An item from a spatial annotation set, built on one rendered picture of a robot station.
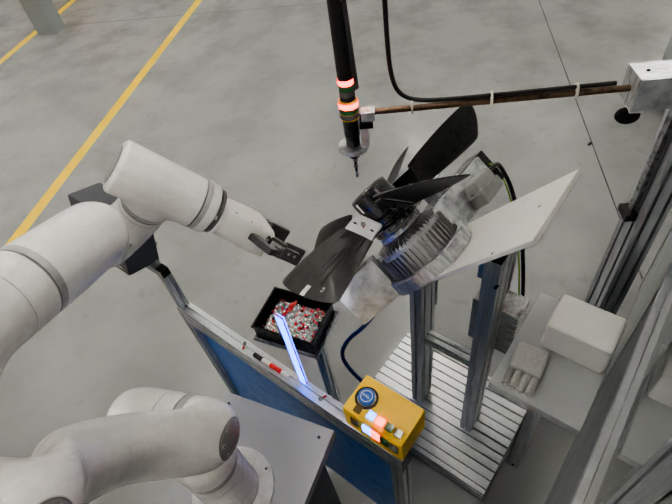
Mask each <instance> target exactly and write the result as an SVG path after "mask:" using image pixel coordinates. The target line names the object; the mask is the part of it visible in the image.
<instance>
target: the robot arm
mask: <svg viewBox="0 0 672 504"><path fill-rule="evenodd" d="M103 189H104V191H105V192H106V193H108V194H110V195H113V196H115V197H117V200H116V201H115V202H114V203H113V204H111V205H108V204H105V203H101V202H82V203H78V204H75V205H73V206H71V207H69V208H67V209H65V210H63V211H61V212H59V213H58V214H56V215H54V216H53V217H51V218H49V219H48V220H46V221H44V222H43V223H41V224H40V225H38V226H36V227H35V228H33V229H31V230H30V231H28V232H26V233H25V234H23V235H21V236H20V237H18V238H16V239H15V240H13V241H12V242H10V243H8V244H7V245H5V246H3V247H2V248H0V377H1V375H2V373H3V370H4V368H5V366H6V364H7V362H8V361H9V359H10V358H11V356H12V355H13V354H14V353H15V352H16V351H17V350H18V349H19V348H20V347H21V346H22V345H23V344H24V343H26V342H27V341H28V340H29V339H30V338H31V337H32V336H34V335H35V334H36V333H37V332H38V331H39V330H41V329H42V328H43V327H44V326H45V325H46V324H48V323H49V322H50V321H51V320H52V319H53V318H54V317H56V316H57V315H58V314H59V313H60V312H61V311H62V310H64V309H65V308H66V307H67V306H68V305H69V304H71V303H72V302H73V301H74V300H75V299H76V298H77V297H79V296H80V295H81V294H82V293H83V292H84V291H85V290H87V289H88V288H89V287H90V286H91V285H92V284H93V283H94V282H95V281H97V280H98V279H99V278H100V277H101V276H102V275H103V274H104V273H105V272H106V271H108V270H109V269H110V268H111V267H117V266H119V265H121V264H122V263H123V262H124V261H126V260H127V259H128V258H129V257H130V256H131V255H132V254H133V253H134V252H135V251H137V250H138V249H139V248H140V247H141V246H142V245H143V244H144V243H145V242H146V241H147V240H148V239H149V238H150V237H151V236H152V235H153V234H154V233H155V231H156V230H157V229H158V228H159V227H160V226H161V224H162V223H163V222H164V221H173V222H176V223H178V224H181V225H183V226H185V227H188V228H190V229H192V230H195V231H197V232H201V231H204V232H209V231H212V232H213V233H214V234H216V235H218V236H219V237H221V238H223V239H225V240H226V241H228V242H230V243H232V244H234V245H236V246H238V247H240V248H242V249H244V250H246V251H248V252H250V253H252V254H255V255H257V256H263V253H264V252H265V253H266V254H267V255H270V256H273V257H276V258H278V259H281V260H283V261H286V262H288V263H290V264H293V265H295V266H296V265H298V263H299V262H300V260H301V259H302V257H303V256H304V254H305V250H304V249H302V248H300V247H298V246H295V245H293V244H291V243H289V242H286V243H285V242H284V241H285V240H286V238H287V237H288V235H289V233H290V230H289V229H287V228H285V227H283V226H281V225H279V224H277V223H274V222H271V221H270V220H268V219H265V218H264V217H263V216H262V215H261V214H260V213H259V212H257V211H255V210H253V209H251V208H249V207H247V206H245V205H243V204H241V203H239V202H237V201H234V200H232V199H230V198H228V197H227V192H226V191H225V190H223V189H222V187H221V185H219V184H217V183H215V182H214V181H212V180H209V179H207V178H205V177H203V176H201V175H199V174H197V173H195V172H193V171H191V170H189V169H187V168H185V167H183V166H181V165H179V164H177V163H175V162H173V161H171V160H169V159H167V158H165V157H163V156H161V155H159V154H157V153H155V152H153V151H151V150H149V149H147V148H145V147H143V146H141V145H139V144H137V143H135V142H133V141H131V140H127V141H125V142H124V143H123V144H122V145H121V146H120V147H119V149H118V150H117V152H116V153H115V155H114V157H113V158H112V160H111V162H110V164H109V167H108V169H107V172H106V174H105V178H104V182H103ZM271 223H272V224H271ZM266 238H268V239H269V240H268V242H266V241H265V239H266ZM273 241H274V242H276V243H278V244H279V245H275V247H274V246H272V245H271V243H272V242H273ZM263 251H264V252H263ZM240 431H241V429H240V423H239V419H238V416H237V414H236V412H235V411H234V409H233V408H232V407H231V406H230V405H229V404H227V403H226V402H224V401H222V400H219V399H216V398H212V397H208V396H202V395H197V394H191V393H185V392H179V391H173V390H168V389H162V388H155V387H138V388H133V389H130V390H127V391H125V392H124V393H122V394H121V395H120V396H119V397H118V398H117V399H116V400H115V401H114V402H113V403H112V405H111V407H110V408H109V410H108V413H107V415H106V416H104V417H98V418H93V419H89V420H85V421H81V422H77V423H73V424H70V425H66V426H64V427H61V428H59V429H57V430H55V431H53V432H51V433H50V434H48V435H47V436H46V437H45V438H44V439H43V440H41V441H40V442H39V444H38V445H37V446H36V448H35V449H34V451H33V453H32V455H31V457H6V456H0V504H87V503H89V502H91V501H93V500H95V499H97V498H99V497H101V496H103V495H105V494H107V493H109V492H111V491H113V490H116V489H118V488H121V487H124V486H127V485H131V484H136V483H143V482H151V481H159V480H168V479H171V480H173V481H176V482H178V483H180V484H182V485H183V486H184V487H185V488H186V489H187V490H189V491H190V492H191V493H192V504H271V501H272V498H273V494H274V475H273V471H272V469H271V466H270V464H269V463H268V461H267V460H266V458H265V457H264V456H263V455H262V454H261V453H259V452H258V451H256V450H254V449H252V448H249V447H244V446H237V443H238V440H239V436H240Z"/></svg>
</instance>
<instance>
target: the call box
mask: <svg viewBox="0 0 672 504"><path fill-rule="evenodd" d="M364 388H369V389H371V390H373V391H374V393H375V402H374V403H373V404H372V405H370V406H363V405H361V404H360V403H359V401H358V398H357V397H358V393H359V392H360V391H361V390H362V389H364ZM356 404H358V405H360V406H362V407H363V410H362V411H361V413H360V414H357V413H356V412H354V411H353V408H354V407H355V406H356ZM343 410H344V414H345V418H346V421H347V423H348V424H349V425H351V426H352V427H354V428H355V429H356V430H358V431H359V432H361V433H362V434H364V435H365V436H366V437H368V438H369V439H371V440H372V441H374V442H375V443H377V444H378V445H379V446H381V447H382V448H384V449H385V450H387V451H388V452H390V453H391V454H393V455H394V456H396V457H397V458H398V459H400V460H402V461H403V460H404V459H405V457H406V456H407V454H408V452H409V451H410V449H411V448H412V446H413V444H414V443H415V441H416V440H417V438H418V436H419V435H420V433H421V432H422V430H423V429H424V427H425V410H424V409H422V408H420V407H419V406H417V405H416V404H414V403H412V402H411V401H409V400H407V399H406V398H404V397H403V396H401V395H399V394H398V393H396V392H394V391H393V390H391V389H389V388H388V387H386V386H385V385H383V384H381V383H380V382H378V381H376V380H375V379H373V378H372V377H370V376H368V375H367V376H365V378H364V379H363V380H362V382H361V383H360V384H359V386H358V387H357V389H356V390H355V391H354V393H353V394H352V395H351V397H350V398H349V399H348V401H347V402H346V403H345V405H344V406H343ZM370 410H371V411H372V412H374V413H375V414H376V417H375V418H374V420H373V421H371V420H369V419H368V418H366V415H367V414H368V412H369V411H370ZM350 416H352V417H353V418H355V419H356V420H358V421H359V428H358V427H356V426H355V425H353V424H352V423H351V421H350ZM378 416H380V417H381V418H383V419H385V420H386V421H385V423H384V424H383V426H382V427H380V426H378V425H377V424H375V421H376V419H377V418H378ZM388 422H389V423H391V424H392V425H394V426H395V428H394V429H393V431H392V432H391V433H389V432H387V431H386V430H384V427H385V426H386V424H387V423H388ZM362 424H364V425H365V426H367V427H368V428H370V429H371V430H373V431H374V432H376V433H377V434H378V435H379V436H381V437H383V438H384V439H386V440H387V441H389V443H392V444H393V445H395V446H396V447H398V454H395V453H394V452H393V451H391V450H390V449H389V448H387V447H385V446H384V445H382V444H381V443H380V442H378V441H376V440H375V439H374V438H372V437H371V436H369V435H368V434H366V433H365V432H363V431H362ZM397 428H398V429H400V430H401V431H403V432H404V435H403V436H402V438H401V439H400V440H399V439H398V438H396V437H395V436H393V434H394V432H395V431H396V429H397Z"/></svg>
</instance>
